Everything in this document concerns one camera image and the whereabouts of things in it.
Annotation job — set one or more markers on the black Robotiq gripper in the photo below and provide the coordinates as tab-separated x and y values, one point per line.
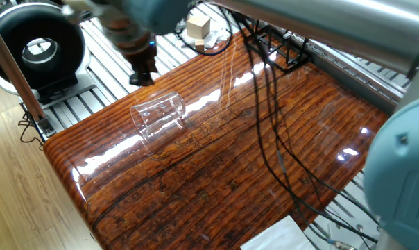
140	57

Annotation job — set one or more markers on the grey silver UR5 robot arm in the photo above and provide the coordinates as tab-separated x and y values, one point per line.
334	27

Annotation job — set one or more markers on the black metal cup rack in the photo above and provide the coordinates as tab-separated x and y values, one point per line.
282	55

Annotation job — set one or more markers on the small light wooden block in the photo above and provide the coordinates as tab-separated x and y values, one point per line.
199	46

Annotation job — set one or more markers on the crumpled paper and box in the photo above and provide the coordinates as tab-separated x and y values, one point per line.
214	36

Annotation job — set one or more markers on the glossy wood-grain table mat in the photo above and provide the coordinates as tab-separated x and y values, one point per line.
213	166

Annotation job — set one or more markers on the white paper sheet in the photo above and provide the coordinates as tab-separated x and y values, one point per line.
275	236

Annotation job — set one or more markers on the aluminium frame post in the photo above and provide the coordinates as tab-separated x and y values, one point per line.
12	69

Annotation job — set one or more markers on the grey aluminium side rail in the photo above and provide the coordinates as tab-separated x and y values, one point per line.
351	80

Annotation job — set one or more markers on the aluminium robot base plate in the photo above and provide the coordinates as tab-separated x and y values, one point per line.
348	232

